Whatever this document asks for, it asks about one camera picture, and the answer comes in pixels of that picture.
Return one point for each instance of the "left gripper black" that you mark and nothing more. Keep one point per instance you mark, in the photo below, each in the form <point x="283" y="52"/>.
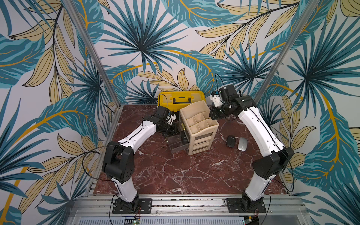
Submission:
<point x="174" y="129"/>

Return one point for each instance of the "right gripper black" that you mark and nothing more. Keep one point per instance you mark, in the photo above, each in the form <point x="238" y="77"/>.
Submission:
<point x="213" y="113"/>

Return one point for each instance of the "beige drawer organizer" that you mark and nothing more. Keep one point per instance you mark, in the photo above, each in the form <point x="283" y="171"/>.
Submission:
<point x="200" y="129"/>

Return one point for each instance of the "black computer mouse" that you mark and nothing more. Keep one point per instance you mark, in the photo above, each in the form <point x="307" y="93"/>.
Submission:
<point x="231" y="141"/>
<point x="184" y="139"/>

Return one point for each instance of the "white computer mouse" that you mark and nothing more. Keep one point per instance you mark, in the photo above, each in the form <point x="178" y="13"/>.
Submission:
<point x="242" y="144"/>

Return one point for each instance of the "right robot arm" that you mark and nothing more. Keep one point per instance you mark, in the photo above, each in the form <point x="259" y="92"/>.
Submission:
<point x="275" y="155"/>

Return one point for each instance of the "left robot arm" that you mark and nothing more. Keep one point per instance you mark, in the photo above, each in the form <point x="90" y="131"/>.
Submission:
<point x="119" y="159"/>

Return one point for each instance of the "yellow black toolbox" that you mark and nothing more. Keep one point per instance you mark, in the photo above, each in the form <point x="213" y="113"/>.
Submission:
<point x="176" y="100"/>

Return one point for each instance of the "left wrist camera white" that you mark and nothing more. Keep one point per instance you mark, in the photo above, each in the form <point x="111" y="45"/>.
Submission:
<point x="171" y="118"/>

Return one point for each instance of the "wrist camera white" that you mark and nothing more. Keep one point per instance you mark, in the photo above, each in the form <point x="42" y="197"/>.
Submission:
<point x="216" y="99"/>
<point x="171" y="118"/>

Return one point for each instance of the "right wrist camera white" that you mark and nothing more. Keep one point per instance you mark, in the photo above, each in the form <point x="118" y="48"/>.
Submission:
<point x="216" y="99"/>

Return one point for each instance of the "right aluminium corner post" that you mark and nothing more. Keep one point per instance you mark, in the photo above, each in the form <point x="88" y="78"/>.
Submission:
<point x="294" y="34"/>

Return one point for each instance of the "aluminium corner post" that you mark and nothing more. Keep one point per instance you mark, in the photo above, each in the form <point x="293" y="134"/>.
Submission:
<point x="294" y="34"/>
<point x="80" y="25"/>

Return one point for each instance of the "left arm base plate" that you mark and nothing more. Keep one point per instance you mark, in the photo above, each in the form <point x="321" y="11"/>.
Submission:
<point x="142" y="206"/>

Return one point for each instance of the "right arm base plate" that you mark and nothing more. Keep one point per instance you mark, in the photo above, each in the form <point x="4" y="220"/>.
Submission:
<point x="242" y="205"/>

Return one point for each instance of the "aluminium front rail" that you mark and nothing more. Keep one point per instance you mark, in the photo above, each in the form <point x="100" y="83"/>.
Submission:
<point x="211" y="209"/>

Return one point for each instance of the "left aluminium corner post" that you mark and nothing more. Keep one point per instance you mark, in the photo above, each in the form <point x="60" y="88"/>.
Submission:
<point x="80" y="25"/>

